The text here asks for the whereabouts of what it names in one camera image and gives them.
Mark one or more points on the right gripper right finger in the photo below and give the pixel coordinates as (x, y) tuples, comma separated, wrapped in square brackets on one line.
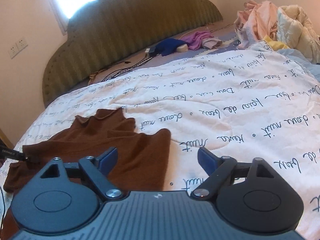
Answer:
[(222, 172)]

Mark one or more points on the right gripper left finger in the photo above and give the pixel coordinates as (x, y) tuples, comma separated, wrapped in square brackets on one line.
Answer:
[(93, 172)]

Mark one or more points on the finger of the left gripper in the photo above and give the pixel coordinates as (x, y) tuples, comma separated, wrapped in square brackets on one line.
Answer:
[(7, 153)]

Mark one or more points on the brown knit sweater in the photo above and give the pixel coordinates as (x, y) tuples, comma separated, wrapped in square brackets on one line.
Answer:
[(142, 159)]

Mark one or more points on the pink clothes pile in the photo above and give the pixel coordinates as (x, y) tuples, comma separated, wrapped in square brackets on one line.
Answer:
[(255, 22)]

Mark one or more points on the white script-print duvet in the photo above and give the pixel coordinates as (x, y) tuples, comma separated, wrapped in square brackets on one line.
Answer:
[(244, 103)]

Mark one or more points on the white charger adapter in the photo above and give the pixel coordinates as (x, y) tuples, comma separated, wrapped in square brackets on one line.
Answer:
[(151, 52)]

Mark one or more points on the purple pink garment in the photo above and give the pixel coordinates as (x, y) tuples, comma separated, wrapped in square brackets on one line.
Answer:
[(201, 39)]

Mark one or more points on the blue garment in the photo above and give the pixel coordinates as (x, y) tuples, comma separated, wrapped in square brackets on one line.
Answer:
[(169, 46)]

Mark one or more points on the yellow cloth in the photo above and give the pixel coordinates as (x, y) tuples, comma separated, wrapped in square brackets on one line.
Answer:
[(275, 45)]

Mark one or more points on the olive green headboard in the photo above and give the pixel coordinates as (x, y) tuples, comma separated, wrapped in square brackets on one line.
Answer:
[(103, 32)]

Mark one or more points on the white wall socket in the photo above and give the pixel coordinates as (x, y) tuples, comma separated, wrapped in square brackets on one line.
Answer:
[(20, 45)]

